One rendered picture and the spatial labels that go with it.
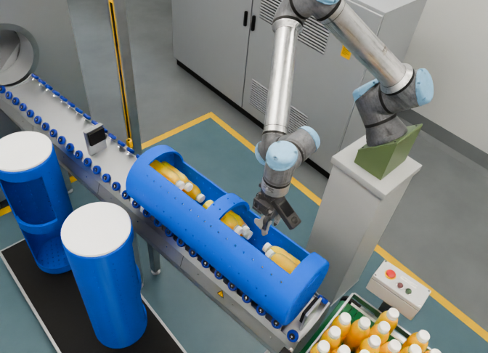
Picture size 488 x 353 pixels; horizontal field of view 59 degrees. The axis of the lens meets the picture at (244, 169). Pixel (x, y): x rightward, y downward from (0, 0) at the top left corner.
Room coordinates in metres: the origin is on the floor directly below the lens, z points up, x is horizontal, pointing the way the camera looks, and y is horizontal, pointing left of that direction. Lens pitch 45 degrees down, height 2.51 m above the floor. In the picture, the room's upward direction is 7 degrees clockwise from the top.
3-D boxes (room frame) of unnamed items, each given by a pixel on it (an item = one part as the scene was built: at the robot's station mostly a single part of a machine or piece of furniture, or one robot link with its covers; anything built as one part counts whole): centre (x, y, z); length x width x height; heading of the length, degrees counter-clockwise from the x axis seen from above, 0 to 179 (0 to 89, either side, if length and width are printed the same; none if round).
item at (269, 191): (0.95, -0.10, 1.51); 0.10 x 0.09 x 0.05; 143
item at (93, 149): (1.58, 0.76, 1.00); 0.10 x 0.04 x 0.15; 144
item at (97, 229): (1.03, 0.58, 1.03); 0.28 x 0.28 x 0.01
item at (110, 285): (1.03, 0.58, 0.59); 0.28 x 0.28 x 0.88
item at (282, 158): (0.95, -0.11, 1.60); 0.10 x 0.09 x 0.12; 146
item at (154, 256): (1.47, 0.49, 0.31); 0.06 x 0.06 x 0.63; 54
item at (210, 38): (3.38, -0.08, 0.72); 2.15 x 0.54 x 1.45; 47
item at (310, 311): (0.79, -0.31, 0.99); 0.10 x 0.02 x 0.12; 144
